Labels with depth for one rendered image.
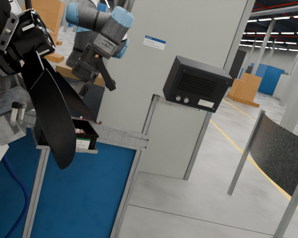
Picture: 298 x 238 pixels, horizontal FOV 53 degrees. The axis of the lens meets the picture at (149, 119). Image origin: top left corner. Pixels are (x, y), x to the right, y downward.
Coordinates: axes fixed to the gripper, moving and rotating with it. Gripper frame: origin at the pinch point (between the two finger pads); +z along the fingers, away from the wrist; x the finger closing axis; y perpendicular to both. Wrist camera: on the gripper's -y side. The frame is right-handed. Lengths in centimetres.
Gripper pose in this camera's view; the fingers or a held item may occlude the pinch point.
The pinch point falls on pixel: (77, 102)
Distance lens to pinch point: 108.5
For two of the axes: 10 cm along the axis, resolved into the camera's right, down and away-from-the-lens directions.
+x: 2.0, 3.0, -9.3
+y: -8.1, -4.8, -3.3
